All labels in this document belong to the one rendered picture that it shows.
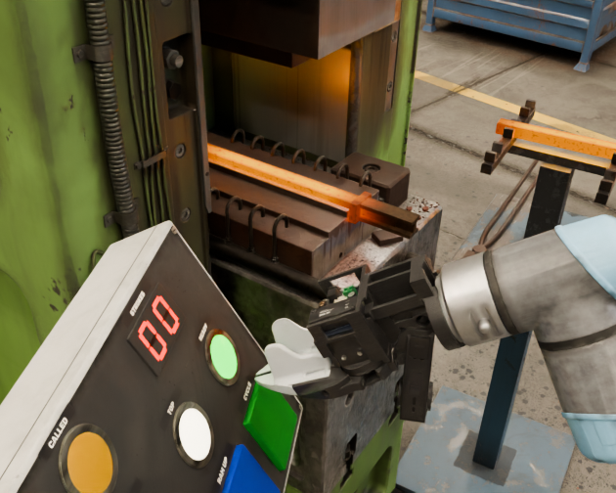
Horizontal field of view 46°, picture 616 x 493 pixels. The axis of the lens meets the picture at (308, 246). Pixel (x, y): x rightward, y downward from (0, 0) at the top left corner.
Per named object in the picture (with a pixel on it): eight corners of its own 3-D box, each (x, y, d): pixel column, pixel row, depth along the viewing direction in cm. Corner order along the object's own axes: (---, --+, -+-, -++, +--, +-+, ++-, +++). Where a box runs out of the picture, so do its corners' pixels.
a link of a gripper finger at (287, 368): (232, 345, 70) (315, 318, 67) (263, 386, 73) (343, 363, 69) (224, 367, 68) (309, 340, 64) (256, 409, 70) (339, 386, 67)
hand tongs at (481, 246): (535, 159, 191) (536, 156, 191) (550, 163, 190) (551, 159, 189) (453, 273, 148) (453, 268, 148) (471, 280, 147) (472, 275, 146)
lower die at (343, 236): (375, 228, 124) (379, 185, 119) (311, 287, 110) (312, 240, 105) (191, 160, 142) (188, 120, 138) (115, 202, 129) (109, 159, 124)
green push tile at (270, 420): (299, 415, 80) (265, 369, 76) (286, 470, 74) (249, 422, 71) (285, 419, 80) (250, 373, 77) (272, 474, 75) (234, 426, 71)
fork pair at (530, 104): (636, 130, 149) (638, 121, 147) (632, 141, 144) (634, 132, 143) (525, 107, 158) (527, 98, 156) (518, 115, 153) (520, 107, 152)
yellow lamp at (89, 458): (132, 471, 54) (125, 432, 51) (83, 516, 50) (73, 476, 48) (103, 452, 55) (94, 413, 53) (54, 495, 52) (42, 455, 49)
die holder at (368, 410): (418, 380, 156) (444, 203, 131) (322, 505, 130) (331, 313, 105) (217, 288, 181) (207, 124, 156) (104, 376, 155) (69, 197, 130)
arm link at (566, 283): (656, 317, 54) (617, 210, 54) (513, 355, 58) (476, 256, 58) (648, 296, 61) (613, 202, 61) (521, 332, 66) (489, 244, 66)
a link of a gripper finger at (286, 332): (240, 325, 73) (320, 297, 69) (269, 365, 75) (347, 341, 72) (232, 345, 70) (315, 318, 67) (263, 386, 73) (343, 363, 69)
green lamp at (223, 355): (249, 366, 74) (248, 334, 71) (220, 392, 70) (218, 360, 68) (226, 353, 75) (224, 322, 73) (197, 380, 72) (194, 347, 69)
